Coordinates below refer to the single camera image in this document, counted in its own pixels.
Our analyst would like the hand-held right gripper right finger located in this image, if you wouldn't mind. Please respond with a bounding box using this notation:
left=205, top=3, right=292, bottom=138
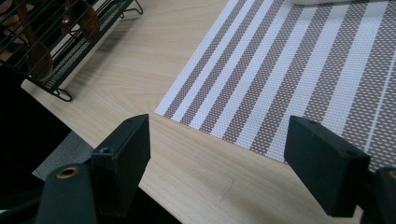
left=283, top=115, right=372, bottom=218

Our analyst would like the white square plate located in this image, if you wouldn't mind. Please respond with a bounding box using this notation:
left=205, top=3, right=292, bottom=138
left=290, top=0, right=386, bottom=6

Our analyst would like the black wire rack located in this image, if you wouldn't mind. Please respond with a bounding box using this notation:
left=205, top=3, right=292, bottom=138
left=0, top=0, right=145, bottom=103

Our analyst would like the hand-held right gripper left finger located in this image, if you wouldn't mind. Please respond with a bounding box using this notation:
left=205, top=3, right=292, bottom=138
left=90, top=113, right=151, bottom=217

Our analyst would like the striped woven placemat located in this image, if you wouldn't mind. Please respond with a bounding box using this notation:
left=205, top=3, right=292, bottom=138
left=154, top=0, right=396, bottom=172

